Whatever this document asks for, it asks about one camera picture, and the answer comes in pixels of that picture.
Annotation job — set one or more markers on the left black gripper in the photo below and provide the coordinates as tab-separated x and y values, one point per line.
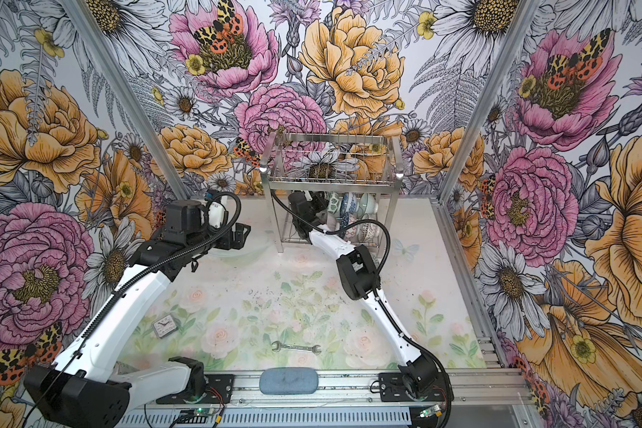
239	237

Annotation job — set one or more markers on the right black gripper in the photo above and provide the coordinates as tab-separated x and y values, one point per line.
316	195

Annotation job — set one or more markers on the green leaf pattern bowl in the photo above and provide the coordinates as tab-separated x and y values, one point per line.
334	202

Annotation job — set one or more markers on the blue floral porcelain bowl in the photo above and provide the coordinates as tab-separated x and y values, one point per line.
349	204

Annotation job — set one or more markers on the mint green glazed bowl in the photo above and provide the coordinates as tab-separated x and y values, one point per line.
368	205

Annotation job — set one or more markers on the dark grey petal bowl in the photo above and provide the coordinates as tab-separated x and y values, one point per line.
332	220

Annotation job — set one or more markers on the purple striped bowl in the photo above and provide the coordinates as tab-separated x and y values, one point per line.
350	231

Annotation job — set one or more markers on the blue triangle pattern bowl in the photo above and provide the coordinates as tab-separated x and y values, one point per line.
362	232

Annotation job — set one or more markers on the white maroon triangle bowl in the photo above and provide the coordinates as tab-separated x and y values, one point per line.
372	232

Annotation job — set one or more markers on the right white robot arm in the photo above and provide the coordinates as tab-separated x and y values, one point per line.
360	275

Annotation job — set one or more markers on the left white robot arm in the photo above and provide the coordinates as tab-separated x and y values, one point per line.
80	389

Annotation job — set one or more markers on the steel two-tier dish rack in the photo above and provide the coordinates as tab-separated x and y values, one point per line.
327	163

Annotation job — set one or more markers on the small white square clock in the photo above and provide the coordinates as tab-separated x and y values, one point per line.
165	326

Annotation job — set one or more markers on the steel open-end wrench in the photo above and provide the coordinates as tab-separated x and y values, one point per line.
278	346

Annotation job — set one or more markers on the blue grey oval sponge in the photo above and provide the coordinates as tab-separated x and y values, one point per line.
289	381

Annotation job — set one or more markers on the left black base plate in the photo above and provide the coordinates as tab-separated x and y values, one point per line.
218	390

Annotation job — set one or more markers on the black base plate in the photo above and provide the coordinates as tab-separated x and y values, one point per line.
391	388
218	390

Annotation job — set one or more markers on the white vented cable duct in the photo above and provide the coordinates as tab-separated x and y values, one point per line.
277	417

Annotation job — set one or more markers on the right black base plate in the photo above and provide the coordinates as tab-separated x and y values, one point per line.
391	388

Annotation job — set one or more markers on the aluminium front rail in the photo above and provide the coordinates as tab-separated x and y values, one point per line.
344	388

